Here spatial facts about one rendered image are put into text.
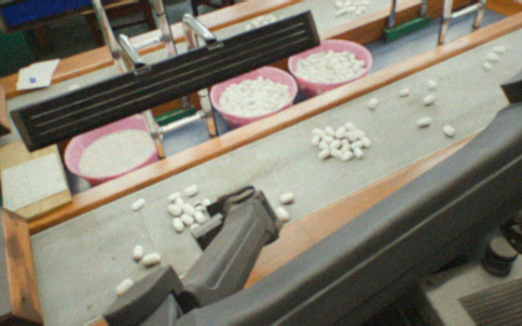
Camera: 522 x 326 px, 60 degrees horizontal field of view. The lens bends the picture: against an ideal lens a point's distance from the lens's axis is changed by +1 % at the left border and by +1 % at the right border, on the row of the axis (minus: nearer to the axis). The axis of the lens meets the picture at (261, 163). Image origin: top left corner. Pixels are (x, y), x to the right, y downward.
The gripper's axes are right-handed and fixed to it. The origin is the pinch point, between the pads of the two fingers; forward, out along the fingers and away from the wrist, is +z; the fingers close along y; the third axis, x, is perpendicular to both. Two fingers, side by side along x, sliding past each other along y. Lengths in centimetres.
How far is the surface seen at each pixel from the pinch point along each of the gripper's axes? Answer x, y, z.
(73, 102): -29.9, 19.1, -5.6
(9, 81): -59, 39, 82
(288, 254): 13.6, -7.0, -6.1
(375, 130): 1, -48, 14
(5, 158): -30, 43, 45
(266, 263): 13.3, -2.2, -5.8
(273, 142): -7.0, -22.7, 23.1
